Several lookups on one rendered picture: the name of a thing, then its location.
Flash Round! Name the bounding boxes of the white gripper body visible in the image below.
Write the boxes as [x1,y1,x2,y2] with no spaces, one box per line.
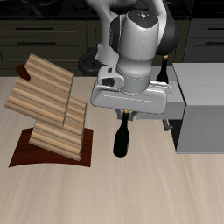
[89,80,172,116]

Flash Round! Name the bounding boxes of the dark green wine bottle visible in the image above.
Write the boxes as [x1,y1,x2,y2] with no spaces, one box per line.
[155,54,171,86]
[112,109,131,158]

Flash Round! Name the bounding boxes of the grey cabinet drawer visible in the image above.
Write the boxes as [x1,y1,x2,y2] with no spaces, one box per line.
[136,66,187,132]

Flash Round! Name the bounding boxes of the wooden wine rack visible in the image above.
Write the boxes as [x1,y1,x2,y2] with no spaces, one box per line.
[3,52,95,168]

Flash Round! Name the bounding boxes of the grey cabinet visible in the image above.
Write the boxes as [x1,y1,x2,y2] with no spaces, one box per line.
[171,62,224,155]

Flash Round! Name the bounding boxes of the dark kitchen cupboards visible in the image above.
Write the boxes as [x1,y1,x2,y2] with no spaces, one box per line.
[0,0,224,78]

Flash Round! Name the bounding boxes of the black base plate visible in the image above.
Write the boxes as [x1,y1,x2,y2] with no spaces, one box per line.
[77,47,102,77]

